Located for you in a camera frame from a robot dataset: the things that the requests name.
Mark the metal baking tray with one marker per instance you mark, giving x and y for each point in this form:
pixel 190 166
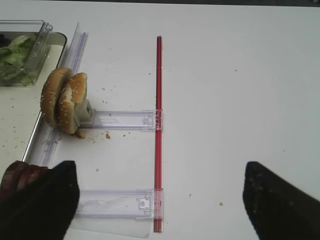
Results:
pixel 20 106

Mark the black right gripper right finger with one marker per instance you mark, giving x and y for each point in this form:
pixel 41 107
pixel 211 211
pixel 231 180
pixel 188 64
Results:
pixel 277 209

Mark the sesame bun top rear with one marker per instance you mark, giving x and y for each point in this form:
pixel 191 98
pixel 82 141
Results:
pixel 73 92

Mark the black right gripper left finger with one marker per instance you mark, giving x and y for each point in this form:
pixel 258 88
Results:
pixel 44 209

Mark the white bun pusher block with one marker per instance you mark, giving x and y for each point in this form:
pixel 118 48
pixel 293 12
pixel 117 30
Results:
pixel 84 113

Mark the stack of meat patties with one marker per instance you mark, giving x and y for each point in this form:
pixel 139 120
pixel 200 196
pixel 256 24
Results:
pixel 18 175

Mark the sesame bun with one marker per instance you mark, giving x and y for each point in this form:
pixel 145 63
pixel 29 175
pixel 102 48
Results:
pixel 51 92
pixel 73 92

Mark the right red strip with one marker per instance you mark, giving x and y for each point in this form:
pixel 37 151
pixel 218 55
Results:
pixel 157 225

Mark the green lettuce in container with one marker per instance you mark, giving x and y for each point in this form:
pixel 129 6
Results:
pixel 13 57

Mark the sesame bun top front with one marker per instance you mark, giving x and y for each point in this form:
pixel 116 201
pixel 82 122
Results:
pixel 51 92

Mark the clear bun rail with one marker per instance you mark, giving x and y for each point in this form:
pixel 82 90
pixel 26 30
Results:
pixel 145 120

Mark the clear plastic salad container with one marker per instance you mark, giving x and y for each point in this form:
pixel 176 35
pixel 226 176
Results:
pixel 41 30

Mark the clear patty rail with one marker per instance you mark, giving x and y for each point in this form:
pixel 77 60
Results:
pixel 126 204

